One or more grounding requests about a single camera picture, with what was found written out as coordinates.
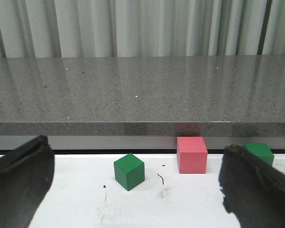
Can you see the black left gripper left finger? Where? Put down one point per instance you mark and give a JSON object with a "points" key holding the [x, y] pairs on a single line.
{"points": [[26, 175]]}

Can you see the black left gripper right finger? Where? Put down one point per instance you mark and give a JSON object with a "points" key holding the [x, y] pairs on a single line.
{"points": [[253, 190]]}

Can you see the right green cube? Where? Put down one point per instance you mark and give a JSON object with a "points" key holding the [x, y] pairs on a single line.
{"points": [[261, 150]]}

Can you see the green cube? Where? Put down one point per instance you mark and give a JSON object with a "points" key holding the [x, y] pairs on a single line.
{"points": [[129, 171], [261, 150]]}

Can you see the far pink cube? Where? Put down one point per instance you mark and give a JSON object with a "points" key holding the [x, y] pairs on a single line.
{"points": [[191, 155]]}

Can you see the grey stone counter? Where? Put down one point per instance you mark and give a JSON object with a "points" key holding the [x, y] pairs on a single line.
{"points": [[219, 96]]}

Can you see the left green cube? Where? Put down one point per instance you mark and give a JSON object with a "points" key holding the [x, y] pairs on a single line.
{"points": [[129, 171]]}

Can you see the grey pleated curtain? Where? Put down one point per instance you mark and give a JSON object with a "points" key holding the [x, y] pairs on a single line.
{"points": [[141, 28]]}

